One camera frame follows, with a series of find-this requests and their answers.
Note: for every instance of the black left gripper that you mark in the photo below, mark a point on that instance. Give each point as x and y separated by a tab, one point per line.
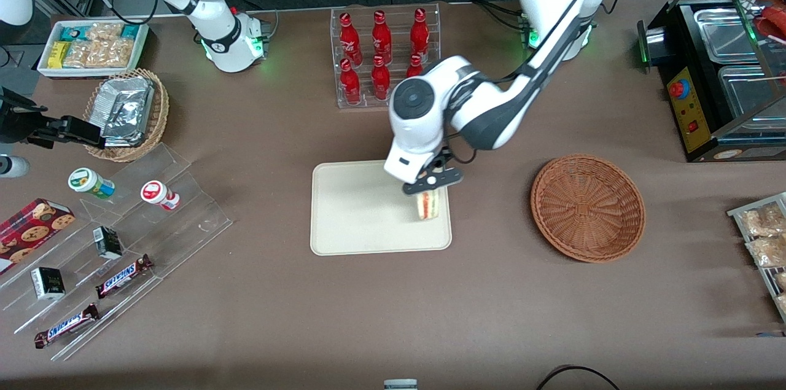
439	161

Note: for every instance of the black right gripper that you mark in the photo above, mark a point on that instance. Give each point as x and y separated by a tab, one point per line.
17	124

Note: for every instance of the sandwich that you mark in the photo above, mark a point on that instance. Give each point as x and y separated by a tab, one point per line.
428	206

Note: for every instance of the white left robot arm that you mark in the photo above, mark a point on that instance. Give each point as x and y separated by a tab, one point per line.
491	113

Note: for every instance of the white snack tray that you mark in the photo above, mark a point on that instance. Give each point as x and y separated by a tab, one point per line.
46	70

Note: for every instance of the tan wicker basket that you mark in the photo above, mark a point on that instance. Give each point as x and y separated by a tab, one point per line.
156	126

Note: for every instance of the cream plastic tray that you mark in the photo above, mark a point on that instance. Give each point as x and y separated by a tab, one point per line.
362	218

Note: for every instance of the round brown wicker basket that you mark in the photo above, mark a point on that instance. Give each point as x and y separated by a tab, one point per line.
586	209

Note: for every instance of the grey snack tray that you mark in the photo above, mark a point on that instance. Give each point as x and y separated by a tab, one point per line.
737	213

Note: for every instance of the silver foil bag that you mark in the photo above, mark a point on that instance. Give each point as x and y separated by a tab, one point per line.
126	123
126	88

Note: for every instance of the green lid yogurt cup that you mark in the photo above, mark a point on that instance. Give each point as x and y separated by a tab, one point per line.
89	182

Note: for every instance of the clear nut snack bag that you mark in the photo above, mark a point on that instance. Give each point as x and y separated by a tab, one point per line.
104	31
98	53

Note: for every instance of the yellow snack bar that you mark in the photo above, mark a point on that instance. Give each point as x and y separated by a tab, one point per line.
58	54

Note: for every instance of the teal snack pack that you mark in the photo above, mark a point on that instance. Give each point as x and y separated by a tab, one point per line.
129	31
73	32

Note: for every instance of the red lid yogurt cup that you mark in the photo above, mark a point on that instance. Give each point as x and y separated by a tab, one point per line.
158	194

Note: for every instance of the red cookie box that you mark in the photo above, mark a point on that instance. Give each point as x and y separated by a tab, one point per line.
34	230

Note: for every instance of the red cola bottle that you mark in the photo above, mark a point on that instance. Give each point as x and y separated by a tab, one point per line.
382	37
350	83
381	80
414	67
349	40
420	34

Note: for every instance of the small black carton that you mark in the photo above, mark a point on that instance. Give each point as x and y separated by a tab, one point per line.
48	283
108	242

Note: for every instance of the clear acrylic tiered stand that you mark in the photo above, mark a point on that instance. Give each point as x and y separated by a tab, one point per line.
184	218

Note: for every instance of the Snickers bar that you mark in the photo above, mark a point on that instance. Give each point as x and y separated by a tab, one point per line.
123	276
66	326

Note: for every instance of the clear acrylic bottle rack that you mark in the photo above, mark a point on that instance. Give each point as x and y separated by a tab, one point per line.
399	15

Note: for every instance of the small grey object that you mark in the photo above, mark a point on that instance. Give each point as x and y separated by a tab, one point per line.
400	384

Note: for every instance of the red emergency stop button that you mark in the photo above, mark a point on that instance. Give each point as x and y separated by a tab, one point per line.
678	89

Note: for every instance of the black food warmer case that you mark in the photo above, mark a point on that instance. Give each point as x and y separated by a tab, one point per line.
706	120

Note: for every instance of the steel warmer pan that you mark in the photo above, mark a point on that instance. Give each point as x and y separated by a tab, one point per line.
727	34
752	95

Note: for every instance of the red rocker switch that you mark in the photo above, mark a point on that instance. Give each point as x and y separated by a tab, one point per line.
693	127

